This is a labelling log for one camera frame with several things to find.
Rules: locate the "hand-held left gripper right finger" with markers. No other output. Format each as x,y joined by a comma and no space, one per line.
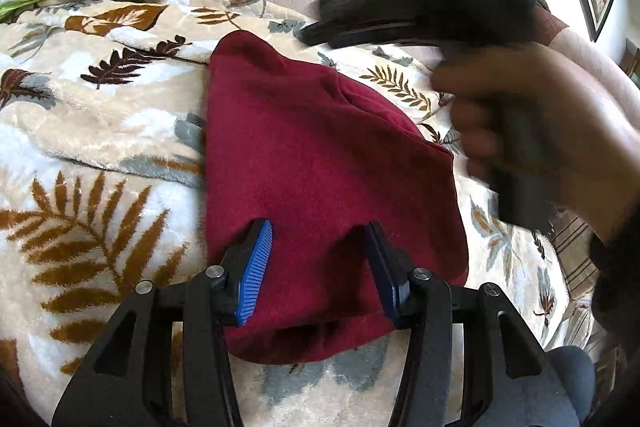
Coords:
382,267

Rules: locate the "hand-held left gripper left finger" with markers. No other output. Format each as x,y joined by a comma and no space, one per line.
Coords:
255,267

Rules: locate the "dark red fleece garment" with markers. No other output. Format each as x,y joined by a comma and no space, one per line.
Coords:
310,147

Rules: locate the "person's right forearm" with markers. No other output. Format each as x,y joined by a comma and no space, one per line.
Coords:
617,282

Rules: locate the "person's right hand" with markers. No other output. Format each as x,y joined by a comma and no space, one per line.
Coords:
585,142

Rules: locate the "person's grey trouser leg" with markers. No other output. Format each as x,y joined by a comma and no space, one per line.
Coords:
570,387

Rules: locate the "beige leaf-print blanket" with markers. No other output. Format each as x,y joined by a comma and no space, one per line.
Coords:
100,107

